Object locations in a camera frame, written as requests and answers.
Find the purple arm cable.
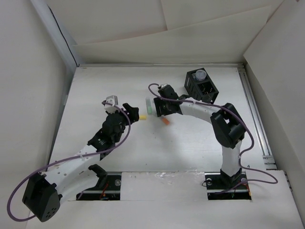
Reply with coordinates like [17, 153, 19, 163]
[6, 100, 132, 221]
[148, 83, 279, 194]

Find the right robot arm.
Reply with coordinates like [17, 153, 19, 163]
[154, 84, 245, 188]

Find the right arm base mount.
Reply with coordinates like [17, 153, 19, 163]
[202, 172, 252, 200]

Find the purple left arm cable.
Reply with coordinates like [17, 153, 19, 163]
[6, 100, 132, 221]

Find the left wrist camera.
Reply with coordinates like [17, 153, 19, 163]
[102, 95, 119, 114]

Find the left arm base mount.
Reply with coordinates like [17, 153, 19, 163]
[76, 164, 122, 201]

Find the green highlighter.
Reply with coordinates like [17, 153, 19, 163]
[145, 97, 153, 115]

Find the aluminium rail right edge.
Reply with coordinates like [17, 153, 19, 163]
[238, 65, 277, 170]

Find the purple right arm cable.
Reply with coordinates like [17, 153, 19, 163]
[148, 83, 279, 194]

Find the clear jar of paper clips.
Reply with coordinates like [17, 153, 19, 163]
[195, 69, 207, 81]

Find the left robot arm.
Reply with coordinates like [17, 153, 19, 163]
[22, 100, 139, 222]

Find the orange highlighter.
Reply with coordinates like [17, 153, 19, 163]
[161, 117, 170, 125]

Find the black two-slot organizer box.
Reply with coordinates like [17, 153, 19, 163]
[184, 68, 219, 104]

